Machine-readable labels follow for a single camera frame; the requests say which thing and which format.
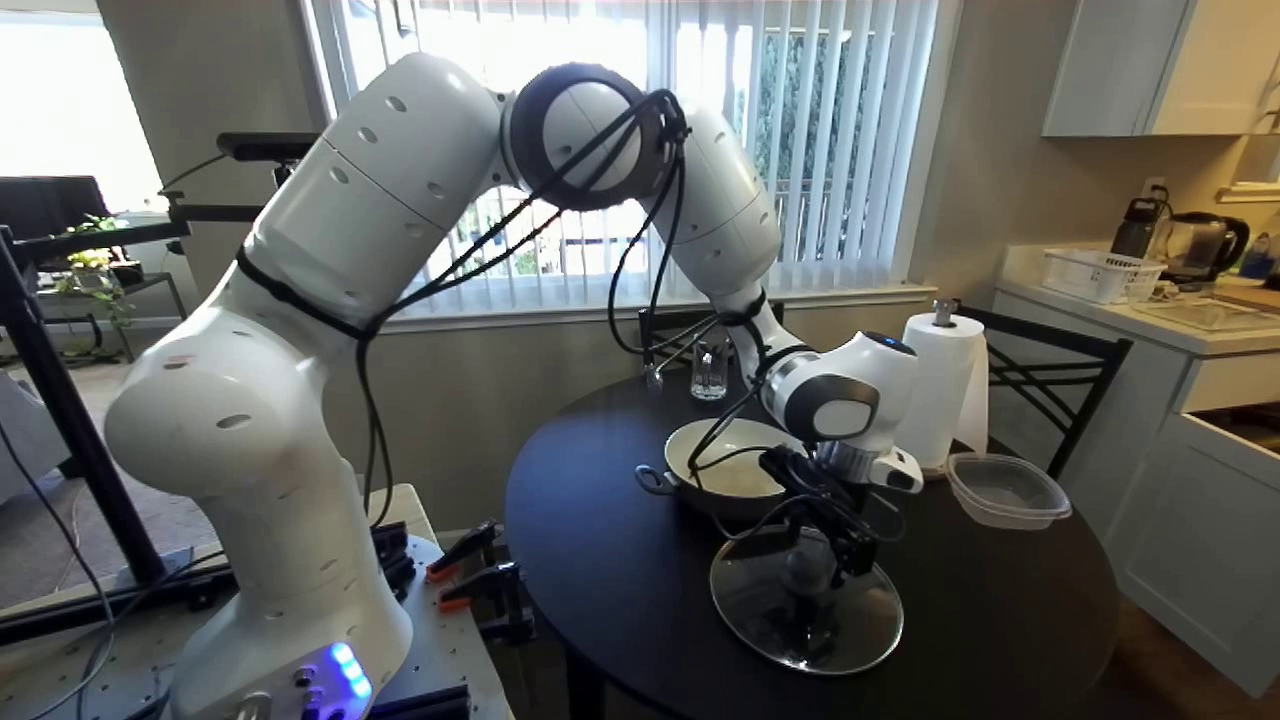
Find white kitchen counter cabinet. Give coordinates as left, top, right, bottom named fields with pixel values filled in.
left=993, top=244, right=1280, bottom=698

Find black tripod stand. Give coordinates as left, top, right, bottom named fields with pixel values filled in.
left=0, top=229, right=235, bottom=645

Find red handled clamps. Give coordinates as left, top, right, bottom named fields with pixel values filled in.
left=429, top=519, right=531, bottom=645

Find white paper towel roll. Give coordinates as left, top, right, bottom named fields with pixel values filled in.
left=894, top=303, right=988, bottom=467

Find black chair near counter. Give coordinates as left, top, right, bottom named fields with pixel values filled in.
left=965, top=303, right=1129, bottom=477

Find round black table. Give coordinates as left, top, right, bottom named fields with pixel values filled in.
left=505, top=381, right=1115, bottom=720

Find black electric kettle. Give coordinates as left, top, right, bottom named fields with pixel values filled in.
left=1164, top=213, right=1246, bottom=285

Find clear storage bin on counter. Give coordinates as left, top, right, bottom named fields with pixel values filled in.
left=1045, top=248, right=1159, bottom=303

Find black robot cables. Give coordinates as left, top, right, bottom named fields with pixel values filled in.
left=347, top=86, right=694, bottom=532

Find black chair by window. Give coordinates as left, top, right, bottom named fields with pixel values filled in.
left=638, top=308, right=736, bottom=377

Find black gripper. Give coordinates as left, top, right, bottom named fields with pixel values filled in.
left=724, top=450, right=881, bottom=590

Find robot mounting bench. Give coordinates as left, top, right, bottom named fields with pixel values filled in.
left=0, top=483, right=512, bottom=720

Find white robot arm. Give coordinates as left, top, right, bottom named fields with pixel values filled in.
left=104, top=52, right=922, bottom=720

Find white upper wall cabinet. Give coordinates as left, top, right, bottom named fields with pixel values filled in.
left=1045, top=0, right=1280, bottom=142

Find clear glass mug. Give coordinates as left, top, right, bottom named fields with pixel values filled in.
left=689, top=340, right=728, bottom=404

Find white vertical window blinds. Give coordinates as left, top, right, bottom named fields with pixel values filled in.
left=299, top=0, right=955, bottom=294

